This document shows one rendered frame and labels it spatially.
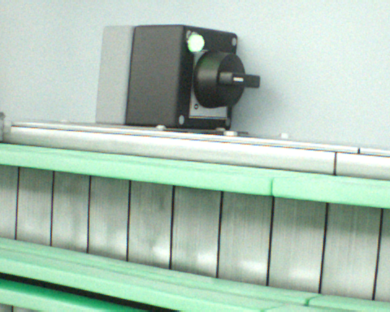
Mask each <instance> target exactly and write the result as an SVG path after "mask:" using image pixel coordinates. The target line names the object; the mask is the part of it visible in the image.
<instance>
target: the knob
mask: <svg viewBox="0 0 390 312"><path fill-rule="evenodd" d="M259 85H260V76H256V75H248V74H245V68H244V65H243V63H242V61H241V59H240V57H239V56H238V55H237V54H233V53H226V52H222V51H221V50H209V51H206V52H205V53H204V54H203V55H201V57H200V58H199V59H198V61H197V64H196V67H195V70H194V76H193V91H194V94H195V97H196V99H197V102H198V103H199V104H200V105H201V106H203V107H205V108H209V109H214V108H219V107H230V106H235V104H236V103H237V102H238V101H239V100H240V99H241V96H242V94H243V92H244V88H245V87H246V88H258V87H259Z"/></svg>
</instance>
